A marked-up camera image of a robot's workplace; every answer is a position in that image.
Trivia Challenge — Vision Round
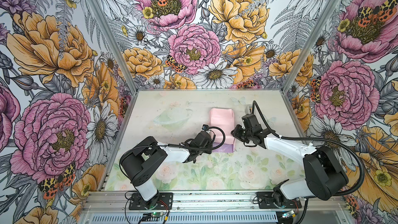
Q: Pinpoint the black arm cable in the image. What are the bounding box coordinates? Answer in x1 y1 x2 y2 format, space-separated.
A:
251 100 366 224
124 124 227 181

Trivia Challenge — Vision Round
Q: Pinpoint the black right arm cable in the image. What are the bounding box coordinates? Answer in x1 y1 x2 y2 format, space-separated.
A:
251 100 366 224

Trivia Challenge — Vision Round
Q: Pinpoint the purple wrapping paper sheet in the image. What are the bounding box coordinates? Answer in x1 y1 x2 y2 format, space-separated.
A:
209 108 235 153

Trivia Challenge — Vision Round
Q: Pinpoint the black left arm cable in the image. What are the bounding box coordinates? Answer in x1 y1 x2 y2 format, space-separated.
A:
124 124 227 181

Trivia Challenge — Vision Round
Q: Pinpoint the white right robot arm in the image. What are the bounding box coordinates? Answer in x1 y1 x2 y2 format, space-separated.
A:
231 114 349 207

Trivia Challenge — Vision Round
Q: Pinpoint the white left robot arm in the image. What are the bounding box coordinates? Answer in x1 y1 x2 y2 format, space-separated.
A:
119 125 216 203

